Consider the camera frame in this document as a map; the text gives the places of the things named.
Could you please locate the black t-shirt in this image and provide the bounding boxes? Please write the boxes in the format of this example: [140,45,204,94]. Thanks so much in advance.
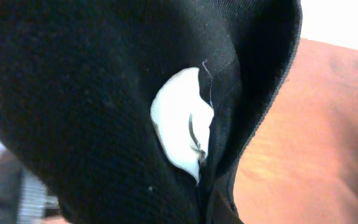
[0,0,302,223]

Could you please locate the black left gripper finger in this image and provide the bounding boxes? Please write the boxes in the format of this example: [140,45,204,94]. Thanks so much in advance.
[212,191,244,224]

